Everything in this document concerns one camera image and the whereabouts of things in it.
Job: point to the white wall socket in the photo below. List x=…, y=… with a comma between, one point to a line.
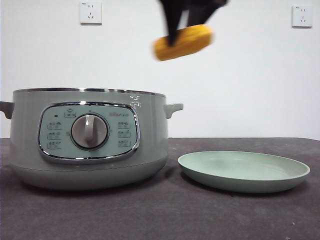
x=91, y=12
x=302, y=16

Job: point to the yellow corn cob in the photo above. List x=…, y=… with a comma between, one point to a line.
x=190, y=41

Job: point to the pale green electric steamer pot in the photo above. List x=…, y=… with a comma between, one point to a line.
x=25, y=140

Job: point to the pale green round plate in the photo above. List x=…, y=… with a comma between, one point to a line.
x=240, y=167

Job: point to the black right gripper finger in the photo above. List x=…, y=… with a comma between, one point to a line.
x=172, y=22
x=202, y=12

